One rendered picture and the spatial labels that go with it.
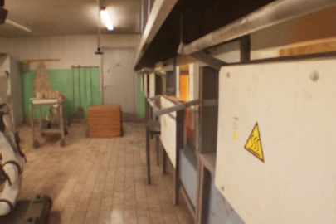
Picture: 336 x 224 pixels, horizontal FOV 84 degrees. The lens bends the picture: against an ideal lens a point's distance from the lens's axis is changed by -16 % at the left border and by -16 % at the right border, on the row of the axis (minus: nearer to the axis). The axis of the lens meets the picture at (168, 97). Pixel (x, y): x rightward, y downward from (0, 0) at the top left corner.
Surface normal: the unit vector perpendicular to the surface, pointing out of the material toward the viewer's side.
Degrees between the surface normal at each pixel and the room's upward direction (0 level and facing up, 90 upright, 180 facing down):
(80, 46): 90
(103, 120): 90
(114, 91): 90
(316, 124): 90
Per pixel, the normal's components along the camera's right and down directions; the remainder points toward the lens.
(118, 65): 0.17, 0.10
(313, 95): -0.99, 0.02
